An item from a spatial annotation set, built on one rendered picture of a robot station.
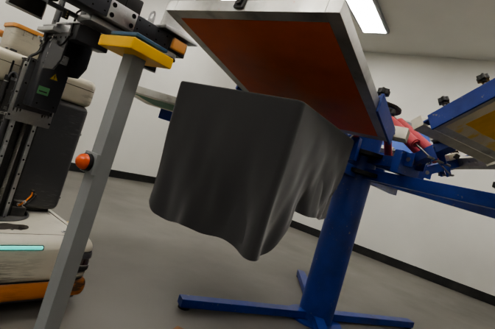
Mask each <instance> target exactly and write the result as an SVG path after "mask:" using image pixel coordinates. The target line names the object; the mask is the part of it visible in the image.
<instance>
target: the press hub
mask: <svg viewBox="0 0 495 329"><path fill-rule="evenodd" d="M387 105H388V107H391V108H393V109H395V110H396V114H395V116H398V115H400V114H401V108H400V107H399V106H397V105H395V104H393V103H390V102H387ZM360 138H361V139H362V143H361V147H360V149H359V154H361V157H360V159H359V160H357V161H353V160H348V162H349V163H350V164H352V165H354V166H356V167H357V168H354V167H351V171H352V172H354V173H356V174H355V177H351V176H348V175H345V174H344V175H343V178H342V179H341V181H340V183H339V185H338V187H337V188H336V190H335V192H334V193H333V195H332V197H331V201H330V204H329V208H328V211H327V214H326V218H325V219H324V221H323V226H322V229H321V231H320V236H319V239H318V242H317V246H316V250H315V254H314V257H313V259H312V264H311V267H310V270H309V274H308V278H307V280H306V285H305V288H304V290H303V295H302V298H301V303H300V305H299V304H292V305H291V306H298V307H302V309H303V310H305V311H306V316H305V319H303V318H295V317H293V318H294V319H295V320H296V321H298V322H299V323H301V324H302V325H305V326H307V327H308V328H311V329H314V328H313V325H312V319H313V316H317V317H320V318H322V319H324V320H325V323H326V326H327V328H328V329H342V328H341V326H340V324H339V322H336V321H332V320H333V317H334V312H335V309H336V307H337V301H338V299H339V296H340V291H341V288H342V285H343V281H344V278H345V273H346V270H347V267H348V262H349V260H350V257H351V252H352V249H353V246H354V242H355V238H356V236H357V231H358V228H359V223H360V220H361V218H362V213H363V210H364V207H365V203H366V199H367V196H368V192H369V189H370V186H371V181H370V180H366V179H363V178H362V177H363V176H367V177H373V178H377V176H378V175H377V174H374V173H371V172H369V171H365V169H373V170H375V168H376V166H374V165H372V164H369V163H367V161H368V157H370V158H378V159H382V158H383V155H380V154H379V153H380V150H381V147H382V142H383V141H380V140H376V139H372V138H366V137H362V136H360Z"/></svg>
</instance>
